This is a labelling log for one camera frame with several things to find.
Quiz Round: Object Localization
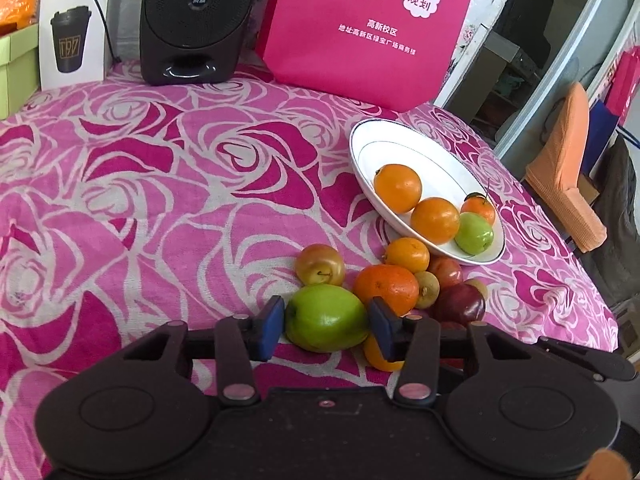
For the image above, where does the yellow orange small citrus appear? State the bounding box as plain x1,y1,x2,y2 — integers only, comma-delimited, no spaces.
362,334,404,373

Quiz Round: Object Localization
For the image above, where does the orange mandarin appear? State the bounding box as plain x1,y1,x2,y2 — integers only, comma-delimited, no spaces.
352,264,420,316

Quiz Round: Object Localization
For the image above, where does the dark red plum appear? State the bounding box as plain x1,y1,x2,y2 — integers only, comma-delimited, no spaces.
427,283,486,326
464,278,489,301

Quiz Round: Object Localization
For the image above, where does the red tomato-like fruit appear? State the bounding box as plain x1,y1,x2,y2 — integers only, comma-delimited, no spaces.
427,256,463,289

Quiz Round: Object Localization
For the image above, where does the large green apple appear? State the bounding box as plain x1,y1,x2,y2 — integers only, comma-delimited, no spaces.
285,284,370,353

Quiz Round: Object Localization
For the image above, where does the orange tangerine with stem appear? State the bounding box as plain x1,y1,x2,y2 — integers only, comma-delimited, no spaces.
460,190,497,226

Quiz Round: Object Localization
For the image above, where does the large orange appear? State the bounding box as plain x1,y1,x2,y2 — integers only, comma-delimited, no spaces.
373,164,422,214

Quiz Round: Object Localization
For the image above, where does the yellow green small fruit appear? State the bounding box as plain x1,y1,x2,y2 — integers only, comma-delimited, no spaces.
414,271,440,310

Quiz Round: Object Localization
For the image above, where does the green apple in plate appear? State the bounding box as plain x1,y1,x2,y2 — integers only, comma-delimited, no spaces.
454,212,495,256

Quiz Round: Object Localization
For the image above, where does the small orange in plate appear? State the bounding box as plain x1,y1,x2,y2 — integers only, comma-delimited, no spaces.
410,197,460,245

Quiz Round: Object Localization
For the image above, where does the white round plate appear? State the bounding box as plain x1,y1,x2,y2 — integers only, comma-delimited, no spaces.
349,118,506,266

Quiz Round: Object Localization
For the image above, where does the pink rose tablecloth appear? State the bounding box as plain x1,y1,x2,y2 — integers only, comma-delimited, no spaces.
1,63,618,479

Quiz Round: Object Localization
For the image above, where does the orange covered chair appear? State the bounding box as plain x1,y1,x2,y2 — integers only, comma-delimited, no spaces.
524,82,608,252

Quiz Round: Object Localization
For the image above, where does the magenta non-woven tote bag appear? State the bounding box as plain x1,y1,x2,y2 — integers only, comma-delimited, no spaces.
256,0,471,112

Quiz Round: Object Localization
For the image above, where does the black portable speaker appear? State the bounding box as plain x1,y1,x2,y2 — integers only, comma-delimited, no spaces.
139,0,254,86

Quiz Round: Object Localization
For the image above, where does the white coffee cup box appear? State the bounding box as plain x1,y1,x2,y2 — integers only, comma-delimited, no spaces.
38,0,120,90

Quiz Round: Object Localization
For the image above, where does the light green cardboard box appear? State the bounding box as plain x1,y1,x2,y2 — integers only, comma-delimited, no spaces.
0,24,40,119

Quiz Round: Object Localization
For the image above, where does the black speaker cable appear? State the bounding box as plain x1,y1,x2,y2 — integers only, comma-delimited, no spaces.
83,0,151,66

